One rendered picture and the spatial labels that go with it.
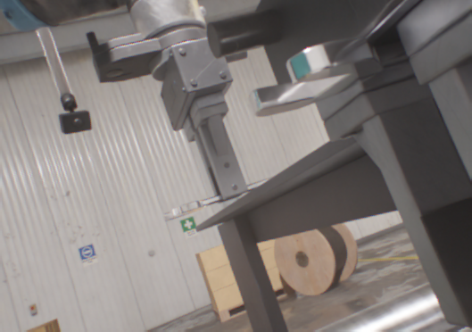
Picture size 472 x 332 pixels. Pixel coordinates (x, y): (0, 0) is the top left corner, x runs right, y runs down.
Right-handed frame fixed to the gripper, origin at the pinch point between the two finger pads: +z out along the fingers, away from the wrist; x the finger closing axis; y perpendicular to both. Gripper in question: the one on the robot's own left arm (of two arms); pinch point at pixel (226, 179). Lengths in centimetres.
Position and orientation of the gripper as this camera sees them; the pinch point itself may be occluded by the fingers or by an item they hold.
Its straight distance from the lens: 52.8
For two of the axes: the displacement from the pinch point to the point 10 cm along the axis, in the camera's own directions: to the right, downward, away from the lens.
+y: 9.1, -2.9, 2.9
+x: -2.3, 2.2, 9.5
